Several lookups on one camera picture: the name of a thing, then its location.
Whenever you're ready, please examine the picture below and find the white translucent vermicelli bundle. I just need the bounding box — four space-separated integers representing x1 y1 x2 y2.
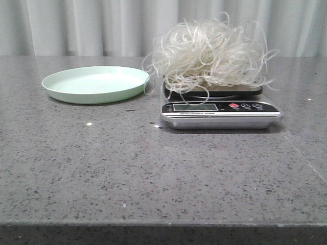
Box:
142 11 278 102

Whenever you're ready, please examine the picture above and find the black silver kitchen scale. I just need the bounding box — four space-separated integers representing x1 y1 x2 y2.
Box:
160 84 283 130

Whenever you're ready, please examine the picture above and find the light green round plate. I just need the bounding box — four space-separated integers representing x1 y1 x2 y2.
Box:
42 66 150 104

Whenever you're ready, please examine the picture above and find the white pleated curtain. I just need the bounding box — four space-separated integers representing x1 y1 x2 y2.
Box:
1 1 326 56

